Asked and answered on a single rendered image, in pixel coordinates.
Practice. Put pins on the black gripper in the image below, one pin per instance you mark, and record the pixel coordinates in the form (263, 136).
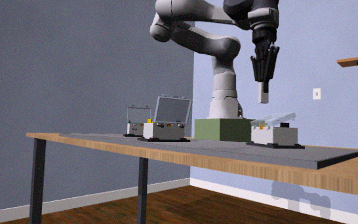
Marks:
(264, 60)

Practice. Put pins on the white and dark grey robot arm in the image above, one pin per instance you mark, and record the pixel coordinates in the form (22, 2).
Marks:
(245, 14)

